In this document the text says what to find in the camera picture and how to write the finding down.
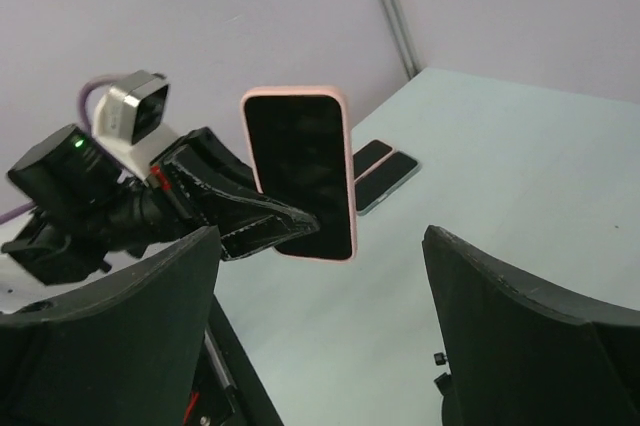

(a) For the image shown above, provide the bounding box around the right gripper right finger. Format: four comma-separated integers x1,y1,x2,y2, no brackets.
422,226,639,425

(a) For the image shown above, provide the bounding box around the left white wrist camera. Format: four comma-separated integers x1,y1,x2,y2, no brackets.
91,70,178,180

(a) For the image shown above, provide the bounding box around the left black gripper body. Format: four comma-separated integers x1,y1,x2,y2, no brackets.
150,127,250,241

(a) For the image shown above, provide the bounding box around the black phone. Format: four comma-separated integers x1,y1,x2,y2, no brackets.
355,151,421,215

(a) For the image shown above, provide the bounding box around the left aluminium frame post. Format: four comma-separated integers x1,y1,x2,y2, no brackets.
379,0,422,80

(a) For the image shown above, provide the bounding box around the pink case phone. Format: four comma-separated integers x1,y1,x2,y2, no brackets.
353,139,394,181

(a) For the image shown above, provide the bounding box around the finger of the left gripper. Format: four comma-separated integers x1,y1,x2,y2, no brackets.
172,143,321,263

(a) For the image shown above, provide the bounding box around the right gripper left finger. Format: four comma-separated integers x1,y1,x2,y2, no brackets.
1,228,220,425

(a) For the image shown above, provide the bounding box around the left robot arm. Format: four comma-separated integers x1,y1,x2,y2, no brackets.
1,125,320,286

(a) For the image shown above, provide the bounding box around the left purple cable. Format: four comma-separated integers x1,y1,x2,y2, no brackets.
0,73,126,225

